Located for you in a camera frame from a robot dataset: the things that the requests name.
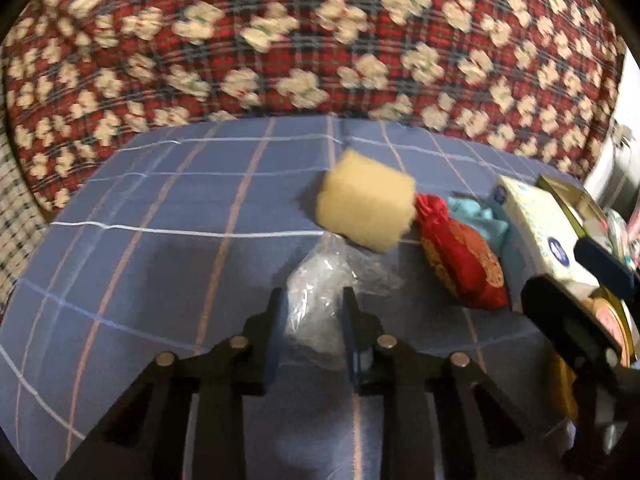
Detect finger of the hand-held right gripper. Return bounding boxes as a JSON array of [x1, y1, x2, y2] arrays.
[[520, 275, 627, 377], [574, 236, 637, 302]]

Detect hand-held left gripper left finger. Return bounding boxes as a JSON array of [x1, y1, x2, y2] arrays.
[[55, 287, 291, 480]]

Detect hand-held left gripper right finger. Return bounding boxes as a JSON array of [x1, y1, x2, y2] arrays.
[[342, 286, 548, 480]]

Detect clear plastic bag white filling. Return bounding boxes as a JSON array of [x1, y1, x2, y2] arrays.
[[286, 232, 402, 363]]

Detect olive gold tin box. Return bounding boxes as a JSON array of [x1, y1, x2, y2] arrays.
[[537, 174, 640, 423]]

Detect round tin with pink lid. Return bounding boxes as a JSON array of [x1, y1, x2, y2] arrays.
[[590, 295, 637, 367]]

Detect dotted tissue pack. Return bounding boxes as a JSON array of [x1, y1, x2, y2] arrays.
[[492, 175, 601, 292]]

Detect white cabinet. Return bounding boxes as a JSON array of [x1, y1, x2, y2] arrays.
[[582, 45, 640, 213]]

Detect red satin pouch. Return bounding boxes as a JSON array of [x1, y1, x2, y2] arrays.
[[414, 194, 511, 311]]

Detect teal cloth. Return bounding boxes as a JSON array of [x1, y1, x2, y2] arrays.
[[446, 196, 512, 267]]

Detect yellow sponge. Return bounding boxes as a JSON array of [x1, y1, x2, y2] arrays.
[[316, 149, 419, 255]]

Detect blue plaid bed sheet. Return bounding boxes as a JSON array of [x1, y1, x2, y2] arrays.
[[0, 115, 596, 480]]

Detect white green checked cloth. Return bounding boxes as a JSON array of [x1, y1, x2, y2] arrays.
[[0, 150, 52, 313]]

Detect red plaid floral blanket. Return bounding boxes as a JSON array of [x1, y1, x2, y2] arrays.
[[0, 0, 632, 213]]

